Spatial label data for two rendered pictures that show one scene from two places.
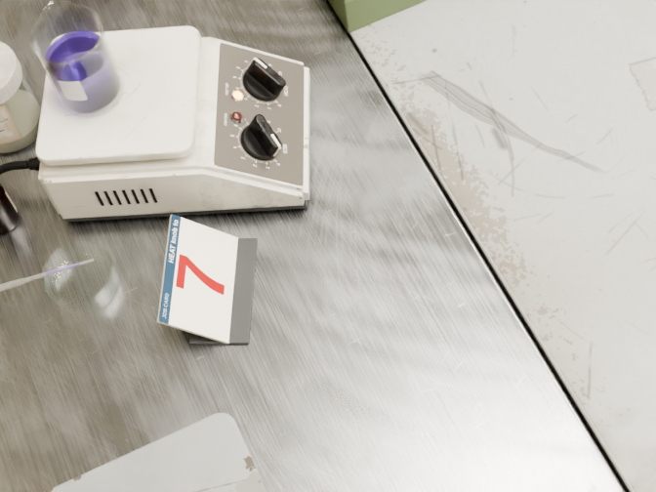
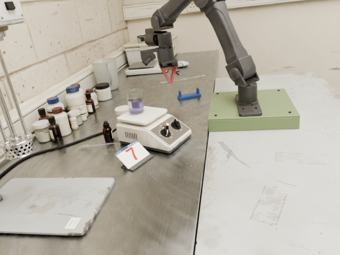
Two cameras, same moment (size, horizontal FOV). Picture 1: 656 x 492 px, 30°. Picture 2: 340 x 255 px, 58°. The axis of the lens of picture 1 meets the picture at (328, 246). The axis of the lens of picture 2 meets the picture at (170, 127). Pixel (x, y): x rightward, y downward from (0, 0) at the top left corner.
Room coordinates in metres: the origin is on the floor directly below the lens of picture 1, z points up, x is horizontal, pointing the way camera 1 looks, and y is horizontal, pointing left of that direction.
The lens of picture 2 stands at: (-0.17, -0.35, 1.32)
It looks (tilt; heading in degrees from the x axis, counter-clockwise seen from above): 23 degrees down; 27
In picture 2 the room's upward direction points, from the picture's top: 7 degrees counter-clockwise
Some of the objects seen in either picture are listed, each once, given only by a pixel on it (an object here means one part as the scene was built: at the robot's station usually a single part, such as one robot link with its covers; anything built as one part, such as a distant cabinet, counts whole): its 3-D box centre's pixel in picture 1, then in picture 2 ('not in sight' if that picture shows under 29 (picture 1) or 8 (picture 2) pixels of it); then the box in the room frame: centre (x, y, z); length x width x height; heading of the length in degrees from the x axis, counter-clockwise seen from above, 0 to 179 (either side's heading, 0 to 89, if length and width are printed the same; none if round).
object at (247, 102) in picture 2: not in sight; (247, 94); (0.81, -0.15, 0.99); 0.20 x 0.07 x 0.08; 16
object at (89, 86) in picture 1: (78, 59); (135, 101); (0.60, 0.15, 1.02); 0.06 x 0.05 x 0.08; 11
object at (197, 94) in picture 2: not in sight; (188, 93); (1.01, 0.14, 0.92); 0.10 x 0.03 x 0.04; 126
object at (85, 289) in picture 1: (80, 278); (111, 149); (0.49, 0.19, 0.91); 0.06 x 0.06 x 0.02
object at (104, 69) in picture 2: not in sight; (107, 75); (1.10, 0.62, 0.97); 0.18 x 0.13 x 0.15; 49
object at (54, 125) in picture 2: not in sight; (54, 128); (0.52, 0.44, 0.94); 0.04 x 0.04 x 0.09
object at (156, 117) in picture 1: (120, 94); (142, 114); (0.60, 0.13, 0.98); 0.12 x 0.12 x 0.01; 80
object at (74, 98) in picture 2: not in sight; (76, 101); (0.73, 0.51, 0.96); 0.07 x 0.07 x 0.13
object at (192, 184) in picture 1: (166, 125); (151, 128); (0.59, 0.11, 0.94); 0.22 x 0.13 x 0.08; 80
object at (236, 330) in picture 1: (209, 278); (134, 154); (0.46, 0.09, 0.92); 0.09 x 0.06 x 0.04; 168
